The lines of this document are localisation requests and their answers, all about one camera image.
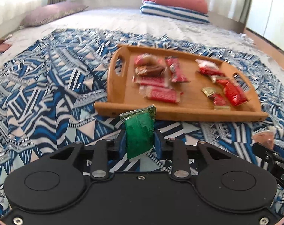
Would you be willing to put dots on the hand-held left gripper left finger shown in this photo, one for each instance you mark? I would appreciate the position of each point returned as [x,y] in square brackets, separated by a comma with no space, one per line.
[122,141]

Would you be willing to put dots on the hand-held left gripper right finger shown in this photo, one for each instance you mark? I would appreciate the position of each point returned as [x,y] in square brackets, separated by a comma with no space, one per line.
[158,143]

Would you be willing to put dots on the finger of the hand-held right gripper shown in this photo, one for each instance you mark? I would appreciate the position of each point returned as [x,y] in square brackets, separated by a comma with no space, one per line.
[265,152]

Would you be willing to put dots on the orange jelly cup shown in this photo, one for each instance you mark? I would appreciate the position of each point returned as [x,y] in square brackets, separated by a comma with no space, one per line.
[264,138]

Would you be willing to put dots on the green snack packet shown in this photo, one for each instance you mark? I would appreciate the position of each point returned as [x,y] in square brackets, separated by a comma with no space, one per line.
[139,133]

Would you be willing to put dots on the red cracker packet clear end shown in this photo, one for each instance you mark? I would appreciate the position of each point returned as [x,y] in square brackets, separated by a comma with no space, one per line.
[151,80]
[160,95]

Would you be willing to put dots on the wooden tray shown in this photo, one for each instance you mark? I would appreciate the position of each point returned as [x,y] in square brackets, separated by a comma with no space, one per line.
[196,98]

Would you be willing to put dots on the small red snack packet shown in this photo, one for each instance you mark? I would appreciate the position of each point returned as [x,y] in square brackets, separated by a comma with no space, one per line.
[220,102]

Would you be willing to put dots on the shiny red snack packet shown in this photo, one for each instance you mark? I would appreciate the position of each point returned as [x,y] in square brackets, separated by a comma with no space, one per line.
[233,92]

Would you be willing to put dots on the gold dark candy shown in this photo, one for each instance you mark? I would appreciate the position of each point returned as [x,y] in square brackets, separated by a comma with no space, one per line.
[208,91]

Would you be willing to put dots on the brown peanut snack packet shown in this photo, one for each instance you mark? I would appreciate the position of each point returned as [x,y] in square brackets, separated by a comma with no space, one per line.
[151,70]

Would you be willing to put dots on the long red snack bar packet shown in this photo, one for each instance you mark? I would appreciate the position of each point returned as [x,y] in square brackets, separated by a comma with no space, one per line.
[177,70]

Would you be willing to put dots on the pink snack packet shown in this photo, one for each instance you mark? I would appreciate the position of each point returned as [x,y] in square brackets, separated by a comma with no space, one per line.
[149,59]

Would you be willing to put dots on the small brown candy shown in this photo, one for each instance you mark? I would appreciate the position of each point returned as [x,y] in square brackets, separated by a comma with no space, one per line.
[216,78]

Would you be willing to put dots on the beige cracker packet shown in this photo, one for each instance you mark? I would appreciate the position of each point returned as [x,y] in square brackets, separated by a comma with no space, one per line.
[208,68]

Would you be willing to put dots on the blue patterned blanket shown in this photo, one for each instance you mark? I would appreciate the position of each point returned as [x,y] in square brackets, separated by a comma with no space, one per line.
[50,93]

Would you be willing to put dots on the crumpled white plastic bag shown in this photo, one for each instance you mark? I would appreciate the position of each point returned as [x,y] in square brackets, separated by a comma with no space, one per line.
[247,38]

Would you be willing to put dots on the blue striped pillow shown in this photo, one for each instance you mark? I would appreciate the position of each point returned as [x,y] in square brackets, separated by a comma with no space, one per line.
[174,13]

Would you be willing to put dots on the red pillow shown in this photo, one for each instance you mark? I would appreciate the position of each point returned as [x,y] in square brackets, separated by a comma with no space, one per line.
[179,0]

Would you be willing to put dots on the white wardrobe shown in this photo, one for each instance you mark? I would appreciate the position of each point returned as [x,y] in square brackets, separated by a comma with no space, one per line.
[271,7]

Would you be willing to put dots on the purple pillow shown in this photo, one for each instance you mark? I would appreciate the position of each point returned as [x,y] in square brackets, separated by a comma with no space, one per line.
[50,14]

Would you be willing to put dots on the brown cloth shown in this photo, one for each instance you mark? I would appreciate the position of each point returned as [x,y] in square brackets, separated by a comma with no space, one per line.
[0,46]

